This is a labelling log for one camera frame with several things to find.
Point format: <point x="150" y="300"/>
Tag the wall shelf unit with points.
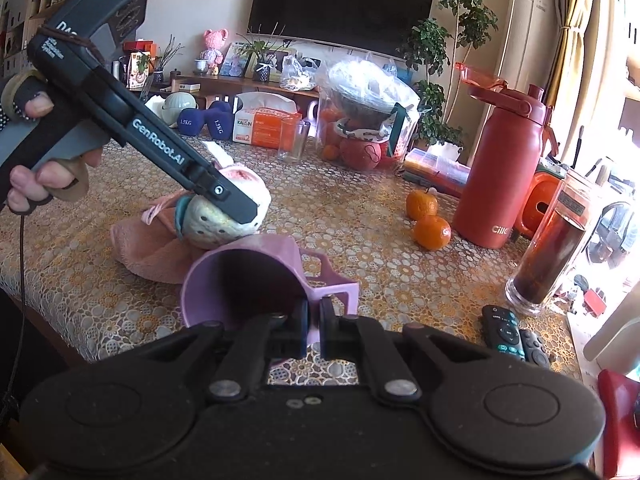
<point x="30" y="5"/>

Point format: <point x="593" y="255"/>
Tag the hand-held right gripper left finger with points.
<point x="300" y="327"/>

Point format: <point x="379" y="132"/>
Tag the black television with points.
<point x="340" y="0"/>

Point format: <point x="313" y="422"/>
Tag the empty drinking glass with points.
<point x="292" y="140"/>

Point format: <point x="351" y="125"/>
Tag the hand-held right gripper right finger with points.
<point x="328" y="330"/>

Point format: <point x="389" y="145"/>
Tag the red plastic object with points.
<point x="620" y="420"/>

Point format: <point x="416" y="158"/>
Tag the blue dumbbell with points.
<point x="192" y="122"/>
<point x="221" y="122"/>

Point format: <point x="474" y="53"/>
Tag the vase with twigs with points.
<point x="165" y="60"/>

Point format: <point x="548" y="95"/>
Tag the yellow curtain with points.
<point x="575" y="35"/>

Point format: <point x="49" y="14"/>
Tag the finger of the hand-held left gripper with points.
<point x="225" y="194"/>

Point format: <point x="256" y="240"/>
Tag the small potted plant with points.
<point x="262" y="55"/>

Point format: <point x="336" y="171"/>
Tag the pink bear figurine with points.
<point x="215" y="47"/>

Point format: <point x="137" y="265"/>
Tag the crumpled clear plastic bag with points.
<point x="297" y="72"/>

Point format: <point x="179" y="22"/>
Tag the red water bottle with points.
<point x="495" y="170"/>

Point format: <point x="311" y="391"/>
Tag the stack of colourful folders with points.
<point x="435" y="172"/>

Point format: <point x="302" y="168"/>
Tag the orange and white tissue box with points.
<point x="262" y="127"/>

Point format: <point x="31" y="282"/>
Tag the orange plastic stool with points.
<point x="537" y="205"/>

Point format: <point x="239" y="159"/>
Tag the pink plastic cup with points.
<point x="250" y="280"/>

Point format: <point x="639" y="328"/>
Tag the photo frame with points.
<point x="234" y="60"/>

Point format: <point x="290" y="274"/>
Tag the pink towel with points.
<point x="150" y="252"/>

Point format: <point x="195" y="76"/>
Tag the orange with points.
<point x="421" y="204"/>
<point x="432" y="233"/>

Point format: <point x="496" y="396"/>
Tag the white perforated shoe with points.
<point x="215" y="227"/>

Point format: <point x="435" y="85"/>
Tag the glass tumbler of dark tea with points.
<point x="545" y="260"/>

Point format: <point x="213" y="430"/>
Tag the person's left hand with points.
<point x="40" y="106"/>

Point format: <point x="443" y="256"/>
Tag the tall potted plant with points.
<point x="462" y="15"/>

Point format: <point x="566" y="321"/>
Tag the wooden television stand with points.
<point x="225" y="84"/>

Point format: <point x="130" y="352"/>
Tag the small black remote control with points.
<point x="535" y="347"/>

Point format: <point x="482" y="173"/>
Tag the bag of oranges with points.
<point x="331" y="130"/>

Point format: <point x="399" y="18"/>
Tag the white standing air conditioner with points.
<point x="527" y="35"/>

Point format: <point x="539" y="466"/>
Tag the clear plastic bag with bowl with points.
<point x="370" y="95"/>

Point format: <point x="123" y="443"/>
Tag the pale green round container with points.
<point x="179" y="107"/>

